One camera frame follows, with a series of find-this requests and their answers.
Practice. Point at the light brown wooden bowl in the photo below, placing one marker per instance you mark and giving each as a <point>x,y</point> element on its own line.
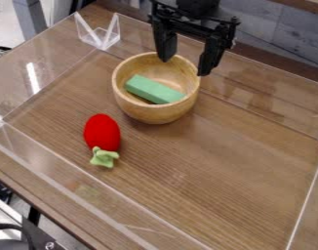
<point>177,74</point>

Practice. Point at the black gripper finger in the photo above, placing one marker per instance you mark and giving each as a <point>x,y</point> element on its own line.
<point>216,46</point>
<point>165,40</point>

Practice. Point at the black table clamp mount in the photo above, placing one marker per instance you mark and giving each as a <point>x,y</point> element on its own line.
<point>42,240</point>

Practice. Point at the red plush strawberry toy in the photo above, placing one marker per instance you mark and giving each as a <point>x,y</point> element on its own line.
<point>102,137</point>

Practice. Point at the clear acrylic enclosure wall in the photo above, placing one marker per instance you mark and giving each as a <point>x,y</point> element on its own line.
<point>222,180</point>

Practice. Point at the green rectangular block stick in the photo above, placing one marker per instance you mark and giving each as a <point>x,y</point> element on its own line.
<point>153,91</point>

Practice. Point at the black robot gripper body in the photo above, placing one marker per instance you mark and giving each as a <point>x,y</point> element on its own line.
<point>197,18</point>

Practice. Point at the grey cabinet leg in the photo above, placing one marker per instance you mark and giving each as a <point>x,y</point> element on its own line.
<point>31,17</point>

